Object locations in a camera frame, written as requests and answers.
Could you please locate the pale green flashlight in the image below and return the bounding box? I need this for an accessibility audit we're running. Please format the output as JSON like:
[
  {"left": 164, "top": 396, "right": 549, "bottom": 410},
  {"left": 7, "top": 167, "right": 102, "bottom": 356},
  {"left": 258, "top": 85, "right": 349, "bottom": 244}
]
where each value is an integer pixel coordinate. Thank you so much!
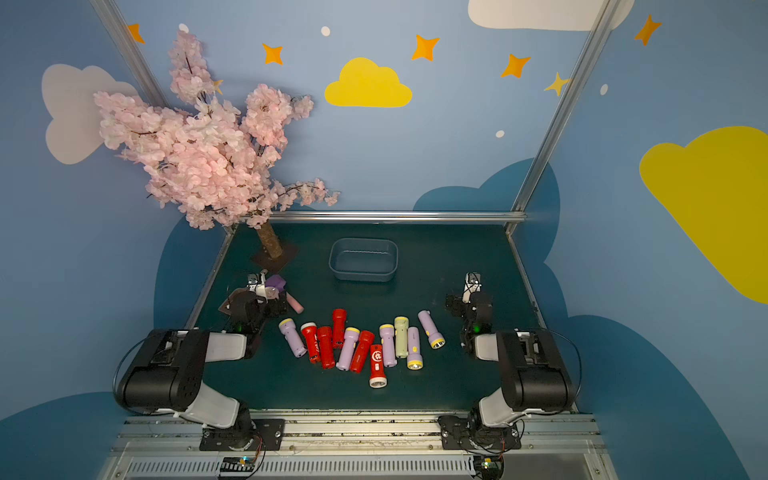
[{"left": 394, "top": 316, "right": 409, "bottom": 359}]

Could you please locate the purple flashlight lit head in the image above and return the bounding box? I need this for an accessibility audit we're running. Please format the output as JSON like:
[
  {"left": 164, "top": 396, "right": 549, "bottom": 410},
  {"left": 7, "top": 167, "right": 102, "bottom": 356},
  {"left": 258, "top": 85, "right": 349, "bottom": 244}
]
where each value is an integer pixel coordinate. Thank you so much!
[{"left": 406, "top": 326, "right": 423, "bottom": 370}]

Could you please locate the blue-grey plastic storage box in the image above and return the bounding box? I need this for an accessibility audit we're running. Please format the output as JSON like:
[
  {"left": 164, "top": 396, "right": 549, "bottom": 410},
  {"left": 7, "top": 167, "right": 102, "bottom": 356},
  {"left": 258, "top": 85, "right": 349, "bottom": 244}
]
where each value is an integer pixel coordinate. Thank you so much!
[{"left": 328, "top": 238, "right": 399, "bottom": 283}]

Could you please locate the red flashlight white logo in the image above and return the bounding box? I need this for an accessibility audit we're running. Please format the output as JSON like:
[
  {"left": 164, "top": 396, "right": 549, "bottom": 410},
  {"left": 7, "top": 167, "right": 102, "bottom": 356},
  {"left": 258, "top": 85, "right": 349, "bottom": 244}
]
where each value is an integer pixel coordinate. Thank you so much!
[{"left": 369, "top": 344, "right": 388, "bottom": 389}]

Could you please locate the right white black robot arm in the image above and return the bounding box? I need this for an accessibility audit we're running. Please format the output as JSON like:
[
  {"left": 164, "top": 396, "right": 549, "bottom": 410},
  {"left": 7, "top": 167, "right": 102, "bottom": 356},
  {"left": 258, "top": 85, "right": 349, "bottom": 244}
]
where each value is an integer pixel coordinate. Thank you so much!
[{"left": 445, "top": 290, "right": 582, "bottom": 437}]

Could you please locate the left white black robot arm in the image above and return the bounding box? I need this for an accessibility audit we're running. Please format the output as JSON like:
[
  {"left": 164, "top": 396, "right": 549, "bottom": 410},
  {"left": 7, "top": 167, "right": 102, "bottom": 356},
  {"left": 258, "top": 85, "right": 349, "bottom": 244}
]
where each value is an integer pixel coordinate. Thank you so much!
[{"left": 112, "top": 287, "right": 288, "bottom": 435}]

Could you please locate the brown slotted litter scoop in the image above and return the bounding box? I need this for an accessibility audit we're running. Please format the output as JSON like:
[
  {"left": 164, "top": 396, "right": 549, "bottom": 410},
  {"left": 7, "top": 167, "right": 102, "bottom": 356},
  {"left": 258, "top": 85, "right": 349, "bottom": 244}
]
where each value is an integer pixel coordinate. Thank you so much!
[{"left": 218, "top": 292, "right": 238, "bottom": 316}]

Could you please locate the red flashlight white head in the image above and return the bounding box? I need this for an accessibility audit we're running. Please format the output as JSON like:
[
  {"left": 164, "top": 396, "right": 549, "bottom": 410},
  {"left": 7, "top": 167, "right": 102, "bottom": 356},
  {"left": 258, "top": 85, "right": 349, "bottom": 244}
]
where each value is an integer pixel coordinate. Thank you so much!
[{"left": 301, "top": 322, "right": 321, "bottom": 364}]

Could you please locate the red flashlight upper middle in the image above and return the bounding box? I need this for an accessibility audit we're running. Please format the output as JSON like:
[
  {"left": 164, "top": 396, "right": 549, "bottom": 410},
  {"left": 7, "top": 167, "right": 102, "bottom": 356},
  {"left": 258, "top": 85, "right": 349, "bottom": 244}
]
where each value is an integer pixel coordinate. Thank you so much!
[{"left": 332, "top": 309, "right": 347, "bottom": 350}]

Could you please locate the purple flashlight yellow head middle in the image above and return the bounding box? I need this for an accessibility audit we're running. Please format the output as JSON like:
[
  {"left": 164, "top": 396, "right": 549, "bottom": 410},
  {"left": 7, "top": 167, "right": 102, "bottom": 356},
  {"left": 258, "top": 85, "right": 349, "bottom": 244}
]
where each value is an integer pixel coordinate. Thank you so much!
[{"left": 336, "top": 327, "right": 360, "bottom": 371}]

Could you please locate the red flashlight slanted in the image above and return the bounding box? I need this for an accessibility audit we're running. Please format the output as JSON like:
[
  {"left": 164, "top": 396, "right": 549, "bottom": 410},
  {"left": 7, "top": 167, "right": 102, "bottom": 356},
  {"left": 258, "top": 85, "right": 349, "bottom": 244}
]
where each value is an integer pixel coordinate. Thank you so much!
[{"left": 350, "top": 330, "right": 375, "bottom": 373}]

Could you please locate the pink cherry blossom tree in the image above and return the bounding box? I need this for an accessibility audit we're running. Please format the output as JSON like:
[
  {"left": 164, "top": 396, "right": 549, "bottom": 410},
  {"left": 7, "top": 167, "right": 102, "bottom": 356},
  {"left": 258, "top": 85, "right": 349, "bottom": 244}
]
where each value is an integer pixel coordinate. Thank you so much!
[{"left": 93, "top": 30, "right": 340, "bottom": 258}]

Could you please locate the right control circuit board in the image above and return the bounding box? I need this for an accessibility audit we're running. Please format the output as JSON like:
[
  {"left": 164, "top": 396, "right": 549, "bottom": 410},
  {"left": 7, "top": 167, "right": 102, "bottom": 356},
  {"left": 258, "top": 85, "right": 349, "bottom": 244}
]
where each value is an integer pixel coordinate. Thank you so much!
[{"left": 472, "top": 455, "right": 504, "bottom": 480}]

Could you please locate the control circuit board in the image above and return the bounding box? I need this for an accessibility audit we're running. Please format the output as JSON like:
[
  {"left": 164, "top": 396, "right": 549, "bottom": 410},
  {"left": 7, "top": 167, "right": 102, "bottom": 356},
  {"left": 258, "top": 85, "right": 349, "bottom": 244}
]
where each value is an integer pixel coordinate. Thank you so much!
[
  {"left": 217, "top": 456, "right": 257, "bottom": 479},
  {"left": 472, "top": 455, "right": 504, "bottom": 480}
]

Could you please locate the left control circuit board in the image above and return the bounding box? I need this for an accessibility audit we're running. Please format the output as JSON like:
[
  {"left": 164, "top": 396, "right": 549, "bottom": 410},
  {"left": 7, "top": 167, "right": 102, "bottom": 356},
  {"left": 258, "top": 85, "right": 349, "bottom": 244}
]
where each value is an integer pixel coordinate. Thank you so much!
[{"left": 217, "top": 456, "right": 257, "bottom": 479}]

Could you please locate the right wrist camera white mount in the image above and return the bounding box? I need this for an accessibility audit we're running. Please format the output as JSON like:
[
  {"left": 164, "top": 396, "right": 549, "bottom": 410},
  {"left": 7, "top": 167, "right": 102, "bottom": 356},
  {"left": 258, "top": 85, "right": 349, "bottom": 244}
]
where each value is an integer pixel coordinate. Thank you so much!
[{"left": 461, "top": 272, "right": 482, "bottom": 304}]

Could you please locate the purple spatula pink handle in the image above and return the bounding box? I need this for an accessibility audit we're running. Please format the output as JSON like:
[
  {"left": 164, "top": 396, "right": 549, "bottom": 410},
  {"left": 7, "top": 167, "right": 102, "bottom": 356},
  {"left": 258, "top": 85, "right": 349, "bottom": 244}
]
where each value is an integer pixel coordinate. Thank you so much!
[{"left": 266, "top": 274, "right": 304, "bottom": 314}]

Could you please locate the brown tree base plate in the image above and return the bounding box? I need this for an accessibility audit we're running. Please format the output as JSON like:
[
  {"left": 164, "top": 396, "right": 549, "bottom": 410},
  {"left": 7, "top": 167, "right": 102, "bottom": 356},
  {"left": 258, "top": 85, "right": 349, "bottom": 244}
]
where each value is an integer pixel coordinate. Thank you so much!
[{"left": 250, "top": 241, "right": 301, "bottom": 271}]

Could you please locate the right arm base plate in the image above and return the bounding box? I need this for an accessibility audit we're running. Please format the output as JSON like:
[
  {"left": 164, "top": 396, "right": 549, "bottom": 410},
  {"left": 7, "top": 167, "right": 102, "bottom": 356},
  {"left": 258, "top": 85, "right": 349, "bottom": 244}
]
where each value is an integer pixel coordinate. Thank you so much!
[{"left": 437, "top": 411, "right": 521, "bottom": 455}]

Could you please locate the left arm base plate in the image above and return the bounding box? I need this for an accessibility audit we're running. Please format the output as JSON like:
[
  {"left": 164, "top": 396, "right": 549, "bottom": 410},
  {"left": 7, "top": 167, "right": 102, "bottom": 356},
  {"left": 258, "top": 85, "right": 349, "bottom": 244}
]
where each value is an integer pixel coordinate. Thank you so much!
[{"left": 199, "top": 418, "right": 285, "bottom": 452}]

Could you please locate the horizontal aluminium frame rail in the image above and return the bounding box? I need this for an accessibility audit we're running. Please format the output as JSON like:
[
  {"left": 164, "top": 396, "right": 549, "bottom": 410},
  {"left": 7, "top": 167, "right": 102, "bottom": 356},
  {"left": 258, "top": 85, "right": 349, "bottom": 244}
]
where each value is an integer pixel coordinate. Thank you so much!
[{"left": 272, "top": 211, "right": 526, "bottom": 224}]

